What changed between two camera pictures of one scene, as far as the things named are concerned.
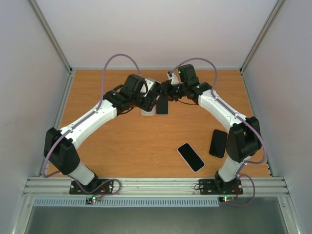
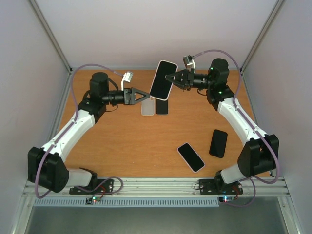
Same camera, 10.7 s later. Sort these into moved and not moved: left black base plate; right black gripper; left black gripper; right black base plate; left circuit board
Moved: left black gripper; right black gripper
Not moved: right black base plate; left black base plate; left circuit board
